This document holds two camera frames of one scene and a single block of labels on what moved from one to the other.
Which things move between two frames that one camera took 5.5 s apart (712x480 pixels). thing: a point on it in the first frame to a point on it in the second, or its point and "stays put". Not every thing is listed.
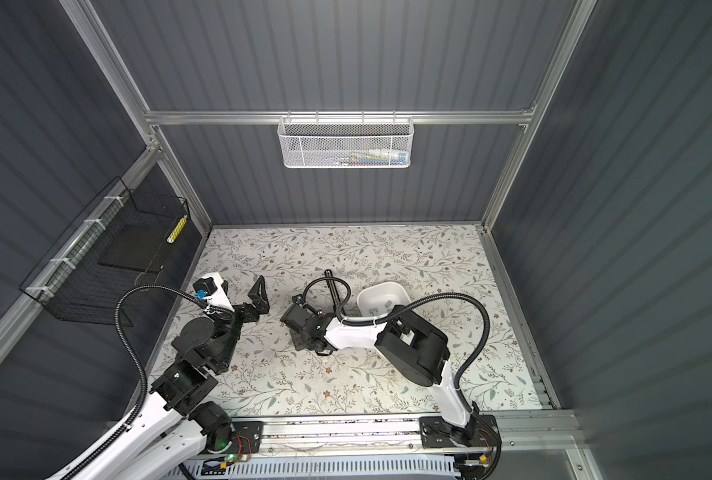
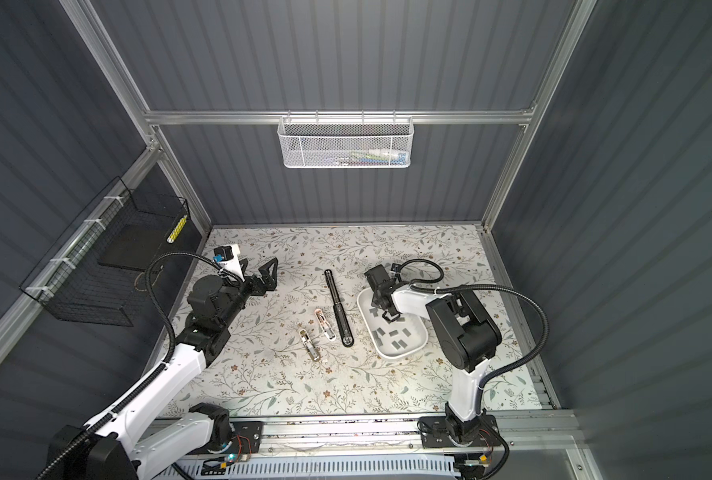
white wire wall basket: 345,142 stays put
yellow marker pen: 177,229 stays put
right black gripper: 299,343 to 376,300
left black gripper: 251,315 to 258,289
